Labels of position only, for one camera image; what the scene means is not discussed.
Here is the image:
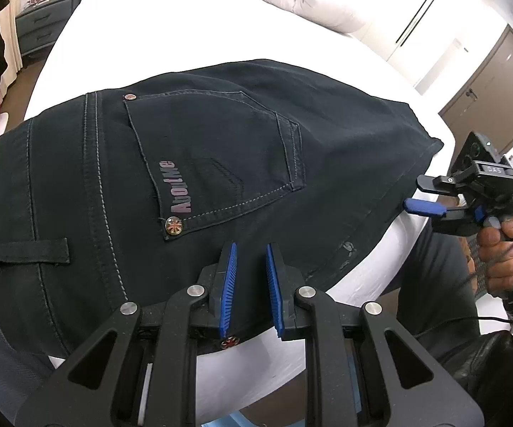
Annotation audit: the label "person's black jacket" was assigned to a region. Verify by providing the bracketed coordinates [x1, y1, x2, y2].
[434, 328, 513, 412]

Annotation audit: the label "person's right hand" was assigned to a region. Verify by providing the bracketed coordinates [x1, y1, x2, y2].
[477, 217, 513, 296]

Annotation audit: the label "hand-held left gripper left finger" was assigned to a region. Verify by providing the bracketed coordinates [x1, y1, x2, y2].
[14, 242, 239, 427]

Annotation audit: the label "grey nightstand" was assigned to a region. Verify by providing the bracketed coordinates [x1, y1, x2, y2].
[15, 0, 82, 59]

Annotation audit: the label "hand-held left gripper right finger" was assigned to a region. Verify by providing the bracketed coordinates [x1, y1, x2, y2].
[265, 242, 483, 427]

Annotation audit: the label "beige curtain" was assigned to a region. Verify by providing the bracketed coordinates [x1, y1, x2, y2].
[0, 4, 25, 81]

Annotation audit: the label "black denim pants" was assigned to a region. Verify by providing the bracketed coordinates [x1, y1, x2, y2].
[0, 58, 444, 361]

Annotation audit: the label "person's leg in dark trousers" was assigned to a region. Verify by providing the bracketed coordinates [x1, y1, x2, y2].
[392, 220, 485, 353]

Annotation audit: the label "white wardrobe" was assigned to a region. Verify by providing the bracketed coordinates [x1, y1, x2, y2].
[341, 0, 513, 95]

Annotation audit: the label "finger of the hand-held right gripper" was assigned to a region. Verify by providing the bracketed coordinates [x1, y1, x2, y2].
[415, 173, 464, 197]
[402, 197, 479, 236]

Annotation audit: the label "brown wooden door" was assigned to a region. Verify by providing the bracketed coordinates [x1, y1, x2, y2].
[438, 24, 513, 157]

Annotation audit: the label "white bed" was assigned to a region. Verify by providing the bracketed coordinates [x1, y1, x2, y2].
[25, 0, 477, 416]

